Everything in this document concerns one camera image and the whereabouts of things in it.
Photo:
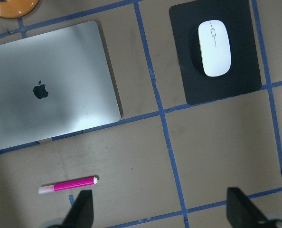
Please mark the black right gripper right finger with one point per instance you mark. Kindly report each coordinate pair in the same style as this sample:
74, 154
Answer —
241, 212

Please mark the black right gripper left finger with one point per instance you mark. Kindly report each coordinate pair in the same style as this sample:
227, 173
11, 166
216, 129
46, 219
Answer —
81, 214

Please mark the pink highlighter pen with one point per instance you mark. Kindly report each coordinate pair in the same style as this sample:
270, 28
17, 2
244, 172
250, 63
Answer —
71, 184

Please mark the white computer mouse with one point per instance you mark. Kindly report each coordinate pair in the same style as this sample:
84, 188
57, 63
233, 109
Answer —
214, 48

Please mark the silver laptop notebook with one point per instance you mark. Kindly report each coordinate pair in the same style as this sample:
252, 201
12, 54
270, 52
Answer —
54, 84

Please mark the black mousepad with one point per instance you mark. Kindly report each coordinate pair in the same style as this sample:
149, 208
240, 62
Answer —
244, 74

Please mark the orange desk lamp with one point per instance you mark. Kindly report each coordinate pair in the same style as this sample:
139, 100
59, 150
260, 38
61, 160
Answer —
11, 9

